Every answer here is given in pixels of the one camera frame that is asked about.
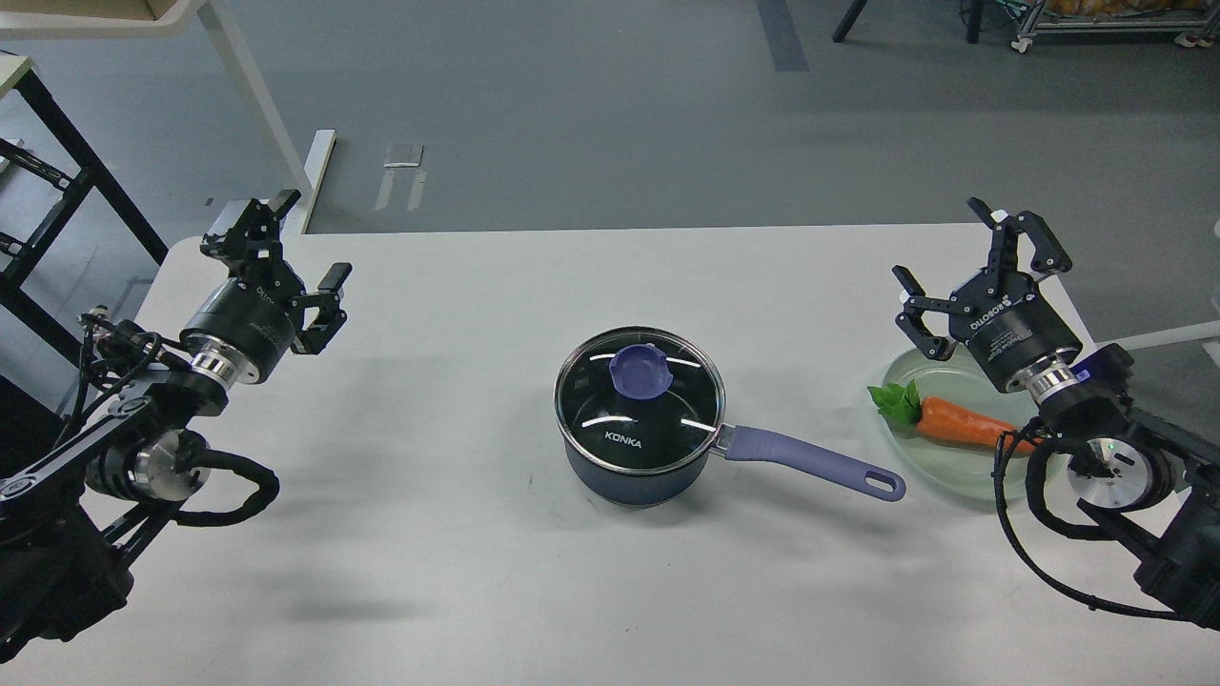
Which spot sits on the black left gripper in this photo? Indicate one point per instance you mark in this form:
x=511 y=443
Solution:
x=240 y=315

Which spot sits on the metal cart with casters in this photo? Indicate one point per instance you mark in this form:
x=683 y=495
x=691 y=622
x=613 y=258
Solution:
x=1192 y=23

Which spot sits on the black metal rack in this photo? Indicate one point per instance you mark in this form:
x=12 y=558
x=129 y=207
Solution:
x=92 y=176

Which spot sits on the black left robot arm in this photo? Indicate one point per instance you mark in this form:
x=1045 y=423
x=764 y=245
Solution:
x=76 y=519

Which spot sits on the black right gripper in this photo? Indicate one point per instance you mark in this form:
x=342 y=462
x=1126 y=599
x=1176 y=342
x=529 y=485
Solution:
x=1012 y=335

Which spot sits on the white desk with leg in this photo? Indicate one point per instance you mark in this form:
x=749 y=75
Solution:
x=176 y=103

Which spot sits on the glass lid with purple knob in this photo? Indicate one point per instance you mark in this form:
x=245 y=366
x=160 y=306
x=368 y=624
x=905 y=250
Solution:
x=639 y=401

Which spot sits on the blue saucepan with purple handle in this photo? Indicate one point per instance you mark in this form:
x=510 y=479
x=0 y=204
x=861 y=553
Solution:
x=735 y=443

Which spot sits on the translucent green plate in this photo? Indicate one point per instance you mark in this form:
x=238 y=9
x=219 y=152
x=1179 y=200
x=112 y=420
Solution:
x=962 y=468

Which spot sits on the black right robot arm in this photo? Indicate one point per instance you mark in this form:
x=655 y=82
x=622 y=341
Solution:
x=1100 y=469

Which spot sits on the orange toy carrot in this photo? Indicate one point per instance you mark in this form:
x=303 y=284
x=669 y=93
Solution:
x=911 y=414

